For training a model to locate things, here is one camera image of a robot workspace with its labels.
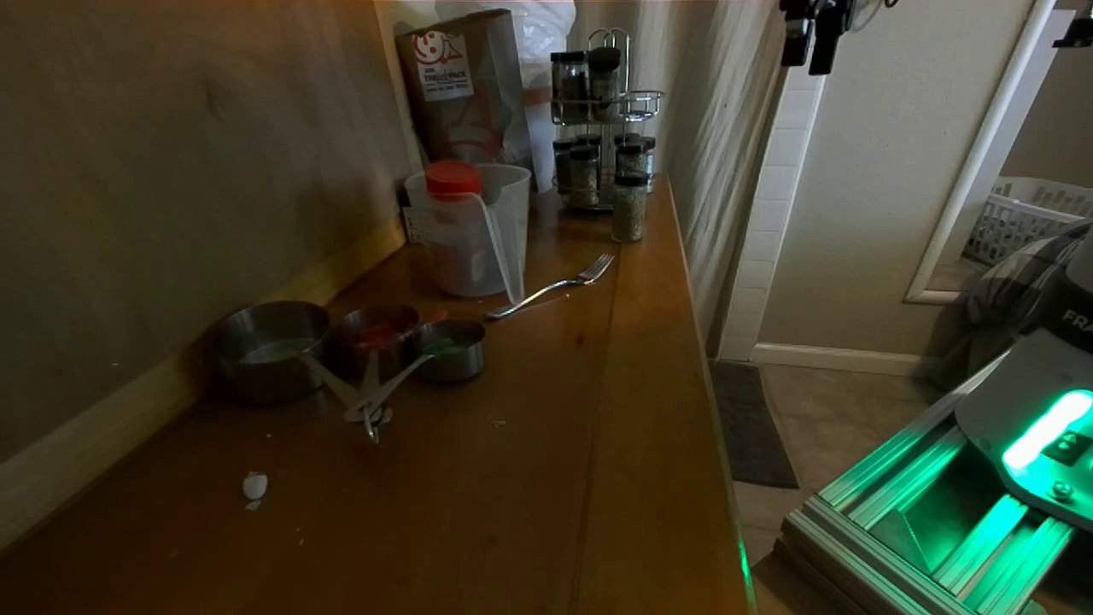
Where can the grey clothing pile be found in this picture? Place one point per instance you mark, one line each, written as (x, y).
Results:
(993, 307)

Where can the white laundry basket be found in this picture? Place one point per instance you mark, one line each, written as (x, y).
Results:
(1026, 215)

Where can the glass jar white contents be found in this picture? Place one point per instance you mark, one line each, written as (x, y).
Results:
(635, 215)

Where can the container with red lid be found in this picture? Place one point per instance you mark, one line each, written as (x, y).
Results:
(455, 180)

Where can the white door frame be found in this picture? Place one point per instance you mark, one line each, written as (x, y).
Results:
(769, 215)
(987, 158)

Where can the aluminium robot stand frame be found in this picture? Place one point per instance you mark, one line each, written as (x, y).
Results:
(911, 512)

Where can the dark spice jar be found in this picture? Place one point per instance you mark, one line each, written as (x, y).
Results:
(605, 77)
(578, 173)
(635, 158)
(568, 85)

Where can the white plastic bag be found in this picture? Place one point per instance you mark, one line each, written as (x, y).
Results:
(541, 45)

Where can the small steel measuring cup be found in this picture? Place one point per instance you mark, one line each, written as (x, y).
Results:
(451, 348)

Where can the medium steel measuring cup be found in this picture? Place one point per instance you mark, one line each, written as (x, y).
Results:
(376, 332)

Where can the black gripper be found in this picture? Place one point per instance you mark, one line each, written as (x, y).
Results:
(811, 4)

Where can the silver metal fork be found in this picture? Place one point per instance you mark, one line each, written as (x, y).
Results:
(549, 291)

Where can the dark floor mat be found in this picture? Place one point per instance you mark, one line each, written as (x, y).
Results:
(749, 425)

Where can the large steel measuring cup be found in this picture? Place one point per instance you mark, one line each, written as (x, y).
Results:
(273, 348)

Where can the small white crumb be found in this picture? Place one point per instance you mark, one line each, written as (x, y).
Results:
(253, 486)

